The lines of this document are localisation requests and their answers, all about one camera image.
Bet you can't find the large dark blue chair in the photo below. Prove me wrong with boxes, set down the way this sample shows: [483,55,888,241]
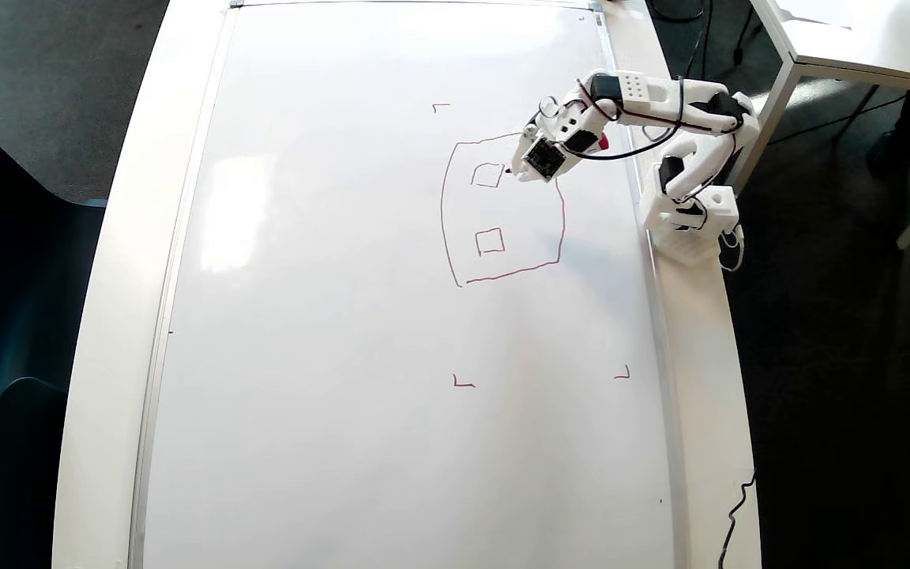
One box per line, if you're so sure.
[0,106,108,434]

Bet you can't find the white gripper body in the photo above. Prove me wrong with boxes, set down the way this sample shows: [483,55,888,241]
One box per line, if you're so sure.
[556,101,611,160]

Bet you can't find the white side table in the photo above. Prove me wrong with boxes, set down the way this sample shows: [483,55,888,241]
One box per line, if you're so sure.
[746,0,910,251]

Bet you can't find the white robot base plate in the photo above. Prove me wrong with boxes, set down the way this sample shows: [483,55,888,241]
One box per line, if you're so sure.
[649,228,730,267]

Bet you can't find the straight black floor cable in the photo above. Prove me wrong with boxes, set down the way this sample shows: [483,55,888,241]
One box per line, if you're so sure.
[684,0,715,80]

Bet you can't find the thin black table cable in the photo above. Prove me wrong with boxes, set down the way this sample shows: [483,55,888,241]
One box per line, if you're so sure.
[718,472,757,569]

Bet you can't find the long black floor cable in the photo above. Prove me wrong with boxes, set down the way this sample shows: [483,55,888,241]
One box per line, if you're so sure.
[769,92,910,148]

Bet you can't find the white cable at base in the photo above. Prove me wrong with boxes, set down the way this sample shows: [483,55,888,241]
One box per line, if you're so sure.
[718,224,746,273]

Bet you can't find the black camera cable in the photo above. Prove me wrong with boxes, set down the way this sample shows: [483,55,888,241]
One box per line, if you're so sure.
[569,75,690,162]

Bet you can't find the red marker pen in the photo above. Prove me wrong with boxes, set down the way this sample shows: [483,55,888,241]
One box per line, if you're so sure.
[504,134,611,175]

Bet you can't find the looped black floor cable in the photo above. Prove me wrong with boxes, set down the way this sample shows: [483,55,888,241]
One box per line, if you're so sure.
[646,0,709,24]

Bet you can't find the large white whiteboard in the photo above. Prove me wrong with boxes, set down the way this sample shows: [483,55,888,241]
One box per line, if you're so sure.
[127,0,689,569]

